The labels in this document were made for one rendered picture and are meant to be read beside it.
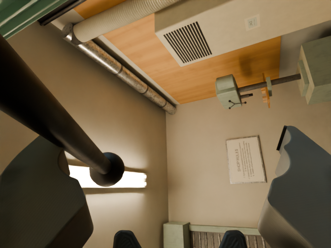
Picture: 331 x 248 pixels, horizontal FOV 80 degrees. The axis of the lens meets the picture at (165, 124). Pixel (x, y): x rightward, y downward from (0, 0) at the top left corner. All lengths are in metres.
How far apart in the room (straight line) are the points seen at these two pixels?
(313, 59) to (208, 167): 1.85
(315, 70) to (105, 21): 1.90
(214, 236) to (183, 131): 1.59
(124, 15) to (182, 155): 2.27
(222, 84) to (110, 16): 1.24
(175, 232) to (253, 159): 1.47
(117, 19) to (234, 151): 2.26
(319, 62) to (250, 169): 1.50
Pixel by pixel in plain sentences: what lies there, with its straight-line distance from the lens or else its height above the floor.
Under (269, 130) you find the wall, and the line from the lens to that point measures 3.11.
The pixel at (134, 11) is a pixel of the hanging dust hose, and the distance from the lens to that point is 1.73.
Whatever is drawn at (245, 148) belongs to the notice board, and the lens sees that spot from 3.06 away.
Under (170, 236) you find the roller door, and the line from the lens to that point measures 3.12.
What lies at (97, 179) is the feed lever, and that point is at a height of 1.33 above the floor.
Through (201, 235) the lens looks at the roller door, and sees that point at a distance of 3.21.
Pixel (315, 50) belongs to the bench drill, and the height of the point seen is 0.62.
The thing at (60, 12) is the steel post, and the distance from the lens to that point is 1.97.
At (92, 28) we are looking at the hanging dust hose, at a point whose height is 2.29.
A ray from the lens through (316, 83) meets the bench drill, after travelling 2.27.
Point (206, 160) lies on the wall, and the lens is 3.16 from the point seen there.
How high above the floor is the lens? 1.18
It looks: 25 degrees up
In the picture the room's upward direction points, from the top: 101 degrees counter-clockwise
